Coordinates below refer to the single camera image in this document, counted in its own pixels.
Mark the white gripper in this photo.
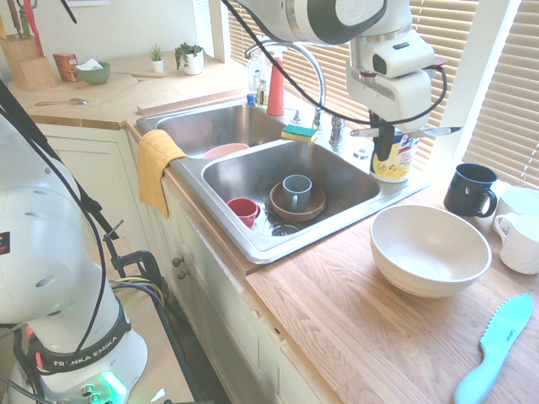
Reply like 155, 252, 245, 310
345, 66, 431, 162

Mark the stainless steel double sink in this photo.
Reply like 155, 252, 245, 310
135, 103, 430, 264

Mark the teal serrated knife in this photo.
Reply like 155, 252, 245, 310
453, 292, 536, 404

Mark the wooden knife block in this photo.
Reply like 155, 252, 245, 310
0, 33, 58, 93

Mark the yellow wipes canister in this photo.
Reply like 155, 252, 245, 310
369, 129, 420, 184

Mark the wide window blind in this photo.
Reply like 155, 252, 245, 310
227, 0, 481, 172

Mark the yellow green sponge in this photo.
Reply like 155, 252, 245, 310
280, 124, 320, 144

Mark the chrome gooseneck faucet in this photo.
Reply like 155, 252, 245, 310
244, 41, 328, 132

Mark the gray mug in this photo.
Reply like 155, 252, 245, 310
281, 173, 314, 212

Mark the black mug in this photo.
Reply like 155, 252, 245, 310
443, 162, 499, 219

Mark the brown wooden bowl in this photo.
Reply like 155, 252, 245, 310
269, 180, 328, 223

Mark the red bottle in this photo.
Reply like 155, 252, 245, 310
266, 45, 288, 117

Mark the narrow window blind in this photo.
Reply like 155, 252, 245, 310
461, 0, 539, 191

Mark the large cream bowl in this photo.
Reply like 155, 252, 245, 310
369, 204, 494, 300

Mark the metal drain strainer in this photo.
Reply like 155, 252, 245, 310
271, 222, 305, 238

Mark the clear spray bottle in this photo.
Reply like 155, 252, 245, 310
245, 45, 271, 93

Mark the pink bowl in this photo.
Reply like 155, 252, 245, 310
201, 142, 251, 161

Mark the red mug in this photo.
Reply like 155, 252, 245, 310
227, 197, 263, 230

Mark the white ribbed cup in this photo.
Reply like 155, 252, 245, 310
492, 211, 539, 276

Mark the wooden plank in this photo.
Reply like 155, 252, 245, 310
136, 88, 250, 117

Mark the trailing plant white pot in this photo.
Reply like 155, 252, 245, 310
173, 41, 206, 77

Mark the yellow dish cloth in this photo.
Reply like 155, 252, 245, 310
136, 129, 189, 221

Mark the small plant white pot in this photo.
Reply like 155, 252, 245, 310
148, 43, 166, 74

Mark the cream kitchen cabinet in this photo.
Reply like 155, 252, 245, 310
36, 123, 325, 404

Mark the black clamp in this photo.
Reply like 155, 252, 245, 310
86, 218, 160, 279

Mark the green bowl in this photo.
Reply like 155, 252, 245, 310
77, 61, 112, 87

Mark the metal spoon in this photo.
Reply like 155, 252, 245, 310
35, 97, 90, 108

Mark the orange box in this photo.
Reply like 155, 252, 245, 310
52, 52, 80, 83

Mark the chrome faucet handle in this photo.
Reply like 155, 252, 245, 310
328, 113, 347, 149

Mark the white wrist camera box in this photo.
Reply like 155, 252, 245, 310
371, 29, 436, 80

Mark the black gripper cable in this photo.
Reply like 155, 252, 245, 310
221, 0, 448, 127

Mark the yellow purple wire bundle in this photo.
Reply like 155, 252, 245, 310
109, 275, 166, 311

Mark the red-handled knife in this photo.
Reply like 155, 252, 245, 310
24, 0, 46, 59

